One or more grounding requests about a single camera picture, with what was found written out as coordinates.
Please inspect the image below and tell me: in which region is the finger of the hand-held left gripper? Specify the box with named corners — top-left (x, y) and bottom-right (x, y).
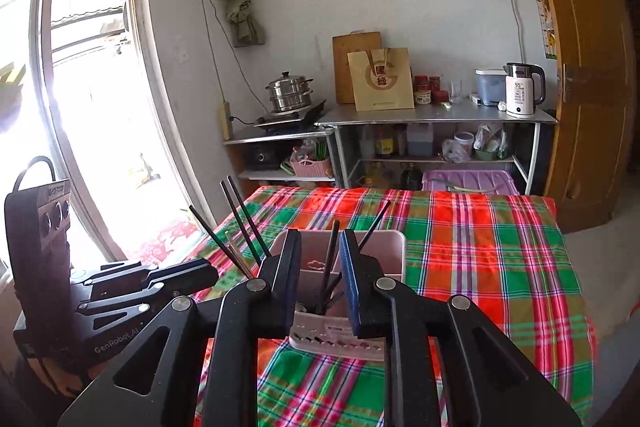
top-left (70, 257), bottom-right (220, 304)
top-left (76, 283), bottom-right (167, 318)

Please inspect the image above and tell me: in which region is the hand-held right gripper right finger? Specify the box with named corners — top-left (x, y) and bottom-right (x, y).
top-left (339, 228), bottom-right (583, 427)

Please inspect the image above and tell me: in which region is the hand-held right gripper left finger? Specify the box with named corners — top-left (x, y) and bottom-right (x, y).
top-left (57, 230), bottom-right (303, 427)

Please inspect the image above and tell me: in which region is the pink utensil holder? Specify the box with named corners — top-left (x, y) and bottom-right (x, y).
top-left (270, 228), bottom-right (407, 362)

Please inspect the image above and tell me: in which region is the yellow oil bottle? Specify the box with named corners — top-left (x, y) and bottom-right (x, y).
top-left (367, 161), bottom-right (389, 188)

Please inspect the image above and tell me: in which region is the pink woven basket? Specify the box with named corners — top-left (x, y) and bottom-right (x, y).
top-left (289, 154), bottom-right (334, 180)

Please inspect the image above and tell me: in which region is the dark glass bottle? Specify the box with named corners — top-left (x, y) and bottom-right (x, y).
top-left (399, 162), bottom-right (424, 190)

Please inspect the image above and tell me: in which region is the plaid tablecloth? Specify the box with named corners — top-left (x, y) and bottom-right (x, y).
top-left (194, 185), bottom-right (599, 427)

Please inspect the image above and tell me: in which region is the dark sauce bottle yellow label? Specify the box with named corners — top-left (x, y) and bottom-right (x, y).
top-left (374, 125), bottom-right (394, 159)

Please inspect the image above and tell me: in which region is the low metal shelf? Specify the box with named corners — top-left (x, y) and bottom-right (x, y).
top-left (223, 126), bottom-right (336, 188)

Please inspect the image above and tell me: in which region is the beige power strip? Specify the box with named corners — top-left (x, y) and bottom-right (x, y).
top-left (220, 101), bottom-right (234, 142)

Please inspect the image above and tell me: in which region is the purple storage box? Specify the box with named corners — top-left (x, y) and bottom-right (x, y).
top-left (422, 169), bottom-right (521, 196)

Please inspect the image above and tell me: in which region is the grey plastic jug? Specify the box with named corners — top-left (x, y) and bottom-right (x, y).
top-left (406, 122), bottom-right (435, 157)

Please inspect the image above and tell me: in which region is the black induction cooker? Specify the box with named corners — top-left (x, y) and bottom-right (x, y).
top-left (253, 100), bottom-right (329, 130)

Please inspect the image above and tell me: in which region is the steel steamer pot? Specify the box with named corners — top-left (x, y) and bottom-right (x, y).
top-left (265, 71), bottom-right (315, 113)

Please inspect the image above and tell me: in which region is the metal kitchen table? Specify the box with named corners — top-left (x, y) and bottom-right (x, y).
top-left (314, 98), bottom-right (559, 196)

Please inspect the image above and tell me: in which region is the tan paper bag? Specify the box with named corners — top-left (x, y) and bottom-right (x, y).
top-left (347, 47), bottom-right (416, 112)

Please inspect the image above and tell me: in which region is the wooden cutting board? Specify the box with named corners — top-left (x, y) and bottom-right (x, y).
top-left (332, 31), bottom-right (383, 106)

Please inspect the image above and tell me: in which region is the plastic container with white lid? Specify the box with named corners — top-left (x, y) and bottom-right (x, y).
top-left (474, 67), bottom-right (508, 106)

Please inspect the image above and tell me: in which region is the white electric kettle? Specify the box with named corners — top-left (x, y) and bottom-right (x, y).
top-left (502, 62), bottom-right (546, 118)

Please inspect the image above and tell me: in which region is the wooden door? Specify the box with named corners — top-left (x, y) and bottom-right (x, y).
top-left (514, 0), bottom-right (639, 221)

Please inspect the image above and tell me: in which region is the metal door handle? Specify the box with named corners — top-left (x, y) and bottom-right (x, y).
top-left (562, 62), bottom-right (589, 104)

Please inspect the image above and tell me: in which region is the wall calendar poster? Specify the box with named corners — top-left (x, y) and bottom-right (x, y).
top-left (523, 0), bottom-right (559, 60)

